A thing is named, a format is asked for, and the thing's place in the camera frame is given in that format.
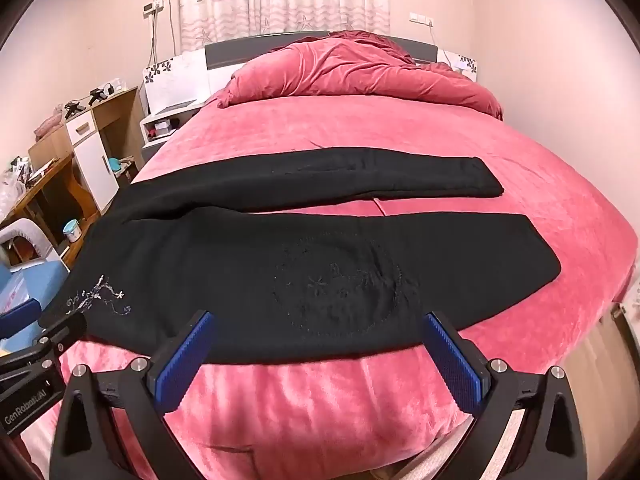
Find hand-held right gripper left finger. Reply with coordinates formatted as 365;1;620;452
50;310;218;480

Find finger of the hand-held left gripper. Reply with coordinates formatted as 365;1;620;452
0;298;42;339
0;312;89;386

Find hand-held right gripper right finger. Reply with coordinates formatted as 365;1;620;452
422;310;589;480

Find black pants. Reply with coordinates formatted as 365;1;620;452
39;146;561;366

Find white red package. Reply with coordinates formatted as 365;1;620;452
0;272;32;317

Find clear plastic bag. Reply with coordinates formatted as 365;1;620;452
0;167;26;222

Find wooden desk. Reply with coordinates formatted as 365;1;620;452
0;152;101;267

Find wooden cabinet with white doors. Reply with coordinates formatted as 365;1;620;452
27;86;146;214

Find pink bag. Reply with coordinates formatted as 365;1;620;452
34;102;66;139

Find pink fleece blanket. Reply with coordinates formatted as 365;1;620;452
20;82;637;480

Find white flower print nightstand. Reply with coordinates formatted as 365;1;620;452
140;55;209;161

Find white flower print side panel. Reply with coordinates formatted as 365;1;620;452
440;50;479;82

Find pink duvet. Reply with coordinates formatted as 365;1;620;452
216;31;504;121

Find grey headboard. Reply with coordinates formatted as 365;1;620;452
204;30;441;92

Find white cable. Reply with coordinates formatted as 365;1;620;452
428;23;453;67

